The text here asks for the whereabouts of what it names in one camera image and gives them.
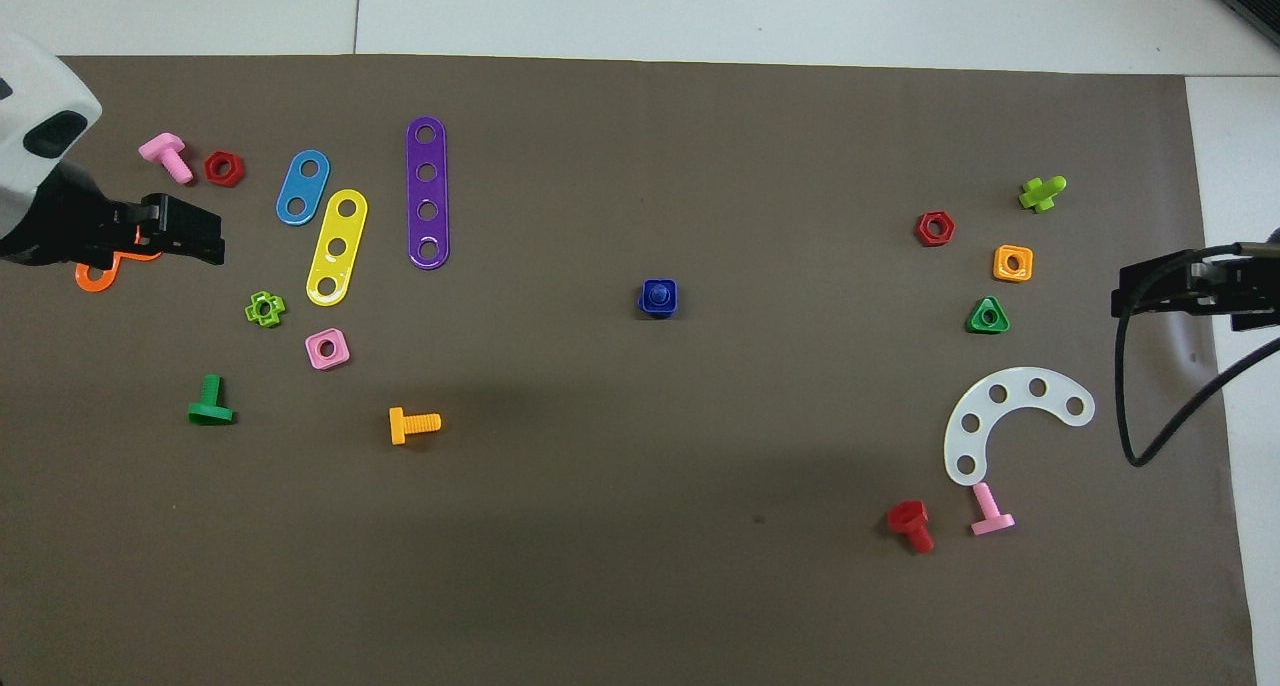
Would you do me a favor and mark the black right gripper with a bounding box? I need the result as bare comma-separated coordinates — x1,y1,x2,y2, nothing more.
1111,228,1280,332

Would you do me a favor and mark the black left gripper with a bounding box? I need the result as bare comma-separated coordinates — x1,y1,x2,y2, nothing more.
0,161,227,267

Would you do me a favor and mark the dark blue square nut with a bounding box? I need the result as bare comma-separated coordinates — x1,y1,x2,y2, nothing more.
637,278,681,320

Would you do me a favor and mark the pink plastic bolt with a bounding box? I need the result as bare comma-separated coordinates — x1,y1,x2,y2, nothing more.
138,132,195,185
969,482,1016,538

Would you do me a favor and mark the orange angled three-hole plate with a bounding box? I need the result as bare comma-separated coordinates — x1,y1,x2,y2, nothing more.
75,251,163,295

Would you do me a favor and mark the blue two-hole plate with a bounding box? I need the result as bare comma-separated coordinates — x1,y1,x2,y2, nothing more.
275,149,331,227

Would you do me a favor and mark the lime green cross bolt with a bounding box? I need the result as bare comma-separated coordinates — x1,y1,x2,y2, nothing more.
1018,175,1068,214

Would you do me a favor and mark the yellow three-hole plate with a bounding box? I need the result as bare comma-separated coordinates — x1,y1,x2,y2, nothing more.
305,188,369,308

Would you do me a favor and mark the dark green plastic bolt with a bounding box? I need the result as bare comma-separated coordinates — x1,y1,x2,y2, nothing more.
187,374,237,427

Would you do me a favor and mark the pink square nut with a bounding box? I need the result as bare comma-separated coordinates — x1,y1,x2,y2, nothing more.
305,328,352,371

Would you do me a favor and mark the purple four-hole plate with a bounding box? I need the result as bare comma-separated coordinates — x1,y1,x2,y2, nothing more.
405,116,451,270

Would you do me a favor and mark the white curved five-hole plate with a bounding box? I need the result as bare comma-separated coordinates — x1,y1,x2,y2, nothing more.
943,367,1096,487

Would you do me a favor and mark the orange plastic bolt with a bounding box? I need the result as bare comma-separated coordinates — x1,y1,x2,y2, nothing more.
388,406,443,446

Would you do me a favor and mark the red plastic bolt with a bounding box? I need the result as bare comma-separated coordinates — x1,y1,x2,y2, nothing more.
886,500,936,555

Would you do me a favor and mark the brown table mat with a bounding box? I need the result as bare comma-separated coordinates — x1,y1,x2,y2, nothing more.
0,54,1259,686

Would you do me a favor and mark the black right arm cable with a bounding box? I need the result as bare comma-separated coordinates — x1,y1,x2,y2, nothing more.
1113,241,1280,467

